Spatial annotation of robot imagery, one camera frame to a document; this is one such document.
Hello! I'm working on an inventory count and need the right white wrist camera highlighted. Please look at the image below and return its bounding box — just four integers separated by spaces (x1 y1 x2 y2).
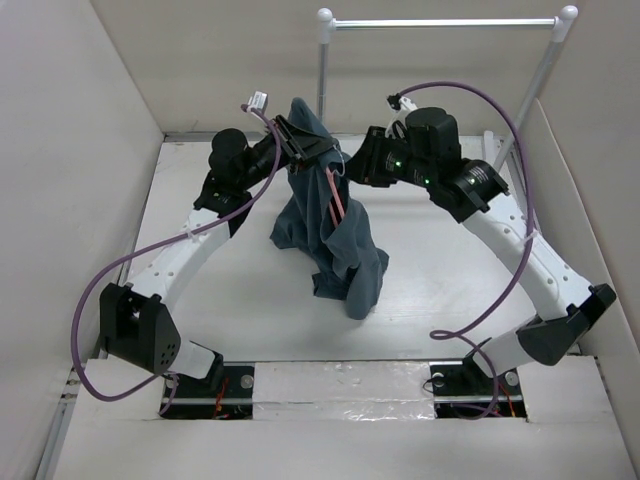
386 94 418 135

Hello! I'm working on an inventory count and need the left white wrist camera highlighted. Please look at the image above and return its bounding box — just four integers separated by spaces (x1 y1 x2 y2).
241 90 271 135

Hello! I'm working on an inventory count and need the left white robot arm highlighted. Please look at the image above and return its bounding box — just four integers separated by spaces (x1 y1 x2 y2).
100 116 336 397

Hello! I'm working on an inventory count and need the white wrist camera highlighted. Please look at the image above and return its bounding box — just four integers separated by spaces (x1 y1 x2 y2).
241 90 271 135
386 94 418 135

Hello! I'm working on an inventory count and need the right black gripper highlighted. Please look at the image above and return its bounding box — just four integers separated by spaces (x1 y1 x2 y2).
339 124 436 189

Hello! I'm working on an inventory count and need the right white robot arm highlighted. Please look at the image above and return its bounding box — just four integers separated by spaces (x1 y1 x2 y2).
346 107 617 393

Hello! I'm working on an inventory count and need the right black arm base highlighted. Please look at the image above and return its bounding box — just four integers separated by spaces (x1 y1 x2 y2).
422 334 533 420

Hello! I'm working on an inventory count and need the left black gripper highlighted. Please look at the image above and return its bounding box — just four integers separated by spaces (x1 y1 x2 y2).
238 116 338 192

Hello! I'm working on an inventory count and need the purple cable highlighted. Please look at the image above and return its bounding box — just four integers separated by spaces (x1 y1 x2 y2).
70 102 281 416
399 81 538 419

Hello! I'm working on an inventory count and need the white clothes rack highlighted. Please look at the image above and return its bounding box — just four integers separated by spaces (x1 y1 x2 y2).
315 5 579 146

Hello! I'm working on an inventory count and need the blue t shirt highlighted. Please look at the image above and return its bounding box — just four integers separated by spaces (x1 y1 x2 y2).
268 96 390 321

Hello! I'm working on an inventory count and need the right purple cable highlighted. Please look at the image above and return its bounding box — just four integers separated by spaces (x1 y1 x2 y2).
399 81 538 419

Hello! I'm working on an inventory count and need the pink clothes hanger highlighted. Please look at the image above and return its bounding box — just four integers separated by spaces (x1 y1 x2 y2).
325 146 346 228

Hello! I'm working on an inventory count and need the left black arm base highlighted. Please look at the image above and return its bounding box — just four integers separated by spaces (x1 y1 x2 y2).
159 354 255 421

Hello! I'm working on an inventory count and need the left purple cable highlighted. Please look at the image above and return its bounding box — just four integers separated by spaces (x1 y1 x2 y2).
70 102 281 416

